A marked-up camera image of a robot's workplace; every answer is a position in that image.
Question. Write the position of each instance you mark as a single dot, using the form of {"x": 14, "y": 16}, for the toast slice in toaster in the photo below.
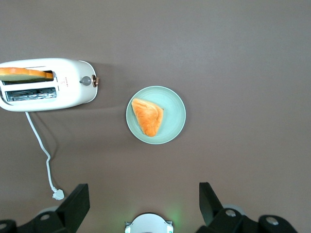
{"x": 22, "y": 72}

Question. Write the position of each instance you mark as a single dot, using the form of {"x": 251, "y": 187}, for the pale green round plate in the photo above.
{"x": 172, "y": 104}

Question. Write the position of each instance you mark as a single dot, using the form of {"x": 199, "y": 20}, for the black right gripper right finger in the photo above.
{"x": 210, "y": 208}

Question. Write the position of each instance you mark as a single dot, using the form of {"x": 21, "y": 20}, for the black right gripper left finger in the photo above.
{"x": 76, "y": 208}

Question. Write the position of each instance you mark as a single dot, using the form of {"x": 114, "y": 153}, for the white two-slot toaster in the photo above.
{"x": 70, "y": 97}

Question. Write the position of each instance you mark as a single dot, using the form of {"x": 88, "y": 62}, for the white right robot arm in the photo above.
{"x": 149, "y": 224}

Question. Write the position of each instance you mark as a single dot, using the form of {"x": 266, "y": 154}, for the orange triangular bread piece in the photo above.
{"x": 148, "y": 116}

